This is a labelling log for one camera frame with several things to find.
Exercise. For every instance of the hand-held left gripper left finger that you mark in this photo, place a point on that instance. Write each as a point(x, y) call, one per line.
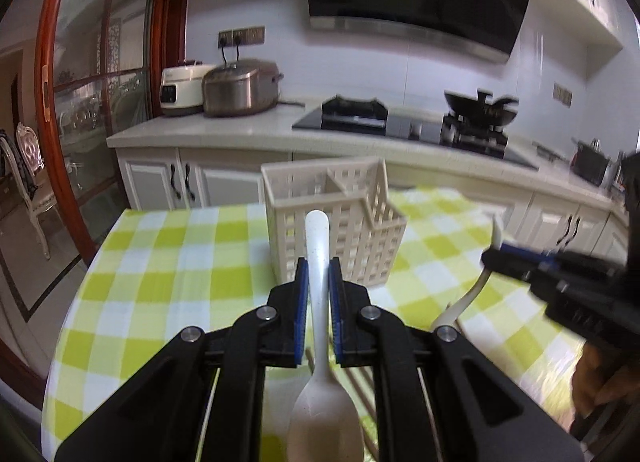
point(301, 314)

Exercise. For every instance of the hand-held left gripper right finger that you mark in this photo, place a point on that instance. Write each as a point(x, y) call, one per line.
point(337, 314)

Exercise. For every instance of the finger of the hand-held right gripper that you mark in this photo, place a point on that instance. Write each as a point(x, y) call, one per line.
point(515, 269)
point(530, 254)

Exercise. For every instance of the white plastic spoon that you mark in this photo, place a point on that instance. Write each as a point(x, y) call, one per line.
point(322, 412)
point(470, 297)

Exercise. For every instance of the beige perforated utensil basket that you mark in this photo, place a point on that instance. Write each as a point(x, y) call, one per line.
point(345, 214)

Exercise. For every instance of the person's right hand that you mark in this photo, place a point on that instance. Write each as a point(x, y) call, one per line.
point(595, 387)

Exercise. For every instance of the black knife rack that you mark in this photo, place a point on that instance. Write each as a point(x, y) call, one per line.
point(591, 162)

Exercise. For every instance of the green checked tablecloth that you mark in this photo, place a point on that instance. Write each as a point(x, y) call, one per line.
point(175, 282)

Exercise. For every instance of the black wok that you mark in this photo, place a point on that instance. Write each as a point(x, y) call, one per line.
point(480, 107)

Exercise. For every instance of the black gas stove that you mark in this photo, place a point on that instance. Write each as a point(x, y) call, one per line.
point(405, 124)

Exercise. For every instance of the white rice cooker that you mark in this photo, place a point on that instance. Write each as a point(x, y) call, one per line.
point(180, 89)

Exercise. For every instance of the red wooden glass door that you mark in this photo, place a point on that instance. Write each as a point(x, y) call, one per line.
point(100, 107)

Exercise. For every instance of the white ornate chair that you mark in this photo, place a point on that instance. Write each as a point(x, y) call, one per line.
point(30, 177)

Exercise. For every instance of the small bronze wall outlet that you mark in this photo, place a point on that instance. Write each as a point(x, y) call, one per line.
point(563, 94)

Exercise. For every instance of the bronze wall outlet panel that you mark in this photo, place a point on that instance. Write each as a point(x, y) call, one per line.
point(242, 35)

